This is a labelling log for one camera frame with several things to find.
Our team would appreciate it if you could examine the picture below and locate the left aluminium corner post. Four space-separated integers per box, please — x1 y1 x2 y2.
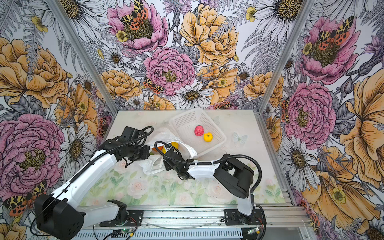
47 1 119 116

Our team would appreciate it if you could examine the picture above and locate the yellow ridged toy starfruit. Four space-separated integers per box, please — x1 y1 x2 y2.
171 142 179 150

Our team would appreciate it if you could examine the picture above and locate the orange toy fruit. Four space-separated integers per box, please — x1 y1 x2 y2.
152 146 166 154

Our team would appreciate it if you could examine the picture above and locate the yellow toy fruit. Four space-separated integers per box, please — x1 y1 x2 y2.
203 133 213 143

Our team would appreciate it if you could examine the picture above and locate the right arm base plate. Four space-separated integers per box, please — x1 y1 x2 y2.
222 208 266 226

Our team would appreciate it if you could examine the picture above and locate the white perforated plastic basket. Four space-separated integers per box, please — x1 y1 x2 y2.
169 109 227 157

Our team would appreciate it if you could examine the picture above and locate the white plastic bag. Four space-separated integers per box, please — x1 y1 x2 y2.
138 126 199 175

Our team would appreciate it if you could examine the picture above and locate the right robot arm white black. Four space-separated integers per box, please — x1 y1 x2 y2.
162 149 260 225

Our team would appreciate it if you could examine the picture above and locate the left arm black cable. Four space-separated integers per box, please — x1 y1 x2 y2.
29 125 155 238

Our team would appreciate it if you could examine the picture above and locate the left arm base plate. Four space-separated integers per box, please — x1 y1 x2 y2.
99 210 144 227

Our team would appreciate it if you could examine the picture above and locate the white slotted cable duct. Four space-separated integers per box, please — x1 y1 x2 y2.
74 228 243 240

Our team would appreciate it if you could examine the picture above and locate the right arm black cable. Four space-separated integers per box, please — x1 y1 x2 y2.
153 140 263 194

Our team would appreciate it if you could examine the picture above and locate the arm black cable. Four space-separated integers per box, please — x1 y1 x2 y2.
153 140 263 194
29 125 155 238

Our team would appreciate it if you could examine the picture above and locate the aluminium front rail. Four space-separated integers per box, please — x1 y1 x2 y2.
74 206 310 229

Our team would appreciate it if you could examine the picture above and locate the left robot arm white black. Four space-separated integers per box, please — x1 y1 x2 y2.
33 126 154 240

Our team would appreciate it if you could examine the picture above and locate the pink toy fruit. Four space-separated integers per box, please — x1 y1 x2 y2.
194 125 205 136

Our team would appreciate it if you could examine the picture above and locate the aluminium corner post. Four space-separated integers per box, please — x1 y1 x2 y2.
47 1 119 116
257 0 315 115

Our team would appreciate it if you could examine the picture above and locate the right aluminium corner post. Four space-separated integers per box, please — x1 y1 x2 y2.
257 0 315 115

